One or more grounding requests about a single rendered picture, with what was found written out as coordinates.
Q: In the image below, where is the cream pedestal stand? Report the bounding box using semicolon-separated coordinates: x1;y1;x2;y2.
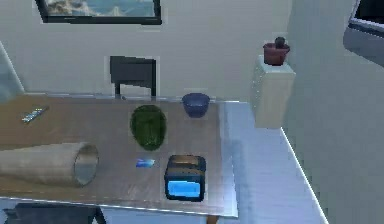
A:
250;54;297;130

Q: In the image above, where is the black box blue screen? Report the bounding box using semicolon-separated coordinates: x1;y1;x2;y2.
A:
163;154;207;203

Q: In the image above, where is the blue card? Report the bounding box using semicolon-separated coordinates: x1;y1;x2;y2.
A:
135;158;156;169

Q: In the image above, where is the brown wooden table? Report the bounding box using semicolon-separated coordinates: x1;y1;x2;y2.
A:
0;92;240;224

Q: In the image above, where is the grey remote control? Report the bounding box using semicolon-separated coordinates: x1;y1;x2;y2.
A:
21;105;50;124

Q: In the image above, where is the dark framed window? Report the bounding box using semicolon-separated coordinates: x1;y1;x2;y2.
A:
342;0;384;69

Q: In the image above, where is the dark chair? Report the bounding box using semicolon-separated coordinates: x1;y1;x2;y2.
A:
2;202;108;224

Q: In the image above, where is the cactus in red pot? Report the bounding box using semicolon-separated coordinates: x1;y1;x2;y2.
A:
262;36;291;67

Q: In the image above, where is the black framed wall picture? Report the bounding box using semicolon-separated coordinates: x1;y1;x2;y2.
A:
34;0;163;26

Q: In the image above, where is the blue bowl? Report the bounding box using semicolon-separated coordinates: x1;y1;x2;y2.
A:
181;92;211;119

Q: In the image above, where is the black chair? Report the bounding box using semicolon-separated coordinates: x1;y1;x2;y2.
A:
109;55;158;98

